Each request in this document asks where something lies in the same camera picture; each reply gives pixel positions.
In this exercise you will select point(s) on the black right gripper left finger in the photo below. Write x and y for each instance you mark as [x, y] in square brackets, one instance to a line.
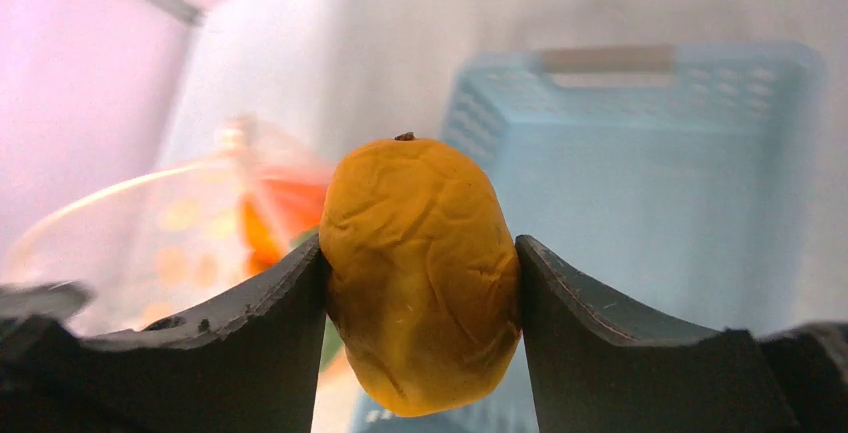
[246, 360]

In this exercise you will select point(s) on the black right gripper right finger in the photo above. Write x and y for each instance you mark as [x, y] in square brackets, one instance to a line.
[601, 361]

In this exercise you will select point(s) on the clear dotted zip top bag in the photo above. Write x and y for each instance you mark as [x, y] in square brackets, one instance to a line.
[158, 244]

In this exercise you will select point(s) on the yellow round fruit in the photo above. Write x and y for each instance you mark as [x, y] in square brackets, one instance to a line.
[424, 283]

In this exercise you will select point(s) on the light blue plastic basket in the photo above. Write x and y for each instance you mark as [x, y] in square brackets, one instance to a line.
[676, 176]

